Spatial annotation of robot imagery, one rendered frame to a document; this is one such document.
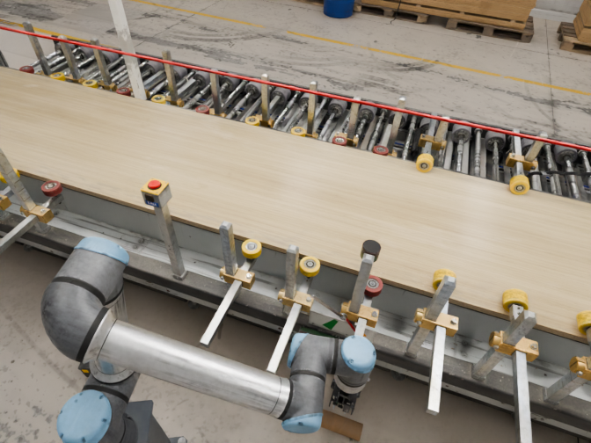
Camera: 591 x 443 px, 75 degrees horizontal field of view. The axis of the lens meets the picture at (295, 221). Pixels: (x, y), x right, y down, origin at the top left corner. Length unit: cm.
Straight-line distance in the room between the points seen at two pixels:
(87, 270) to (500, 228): 161
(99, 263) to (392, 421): 174
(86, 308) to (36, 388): 170
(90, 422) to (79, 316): 57
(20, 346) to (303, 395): 204
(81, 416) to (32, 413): 112
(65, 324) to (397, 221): 133
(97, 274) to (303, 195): 111
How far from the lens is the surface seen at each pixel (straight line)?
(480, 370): 164
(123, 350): 90
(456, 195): 201
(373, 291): 150
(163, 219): 151
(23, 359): 271
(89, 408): 142
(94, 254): 96
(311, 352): 103
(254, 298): 168
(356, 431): 215
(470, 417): 243
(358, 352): 104
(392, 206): 183
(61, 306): 91
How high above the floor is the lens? 212
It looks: 46 degrees down
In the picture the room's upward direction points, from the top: 3 degrees clockwise
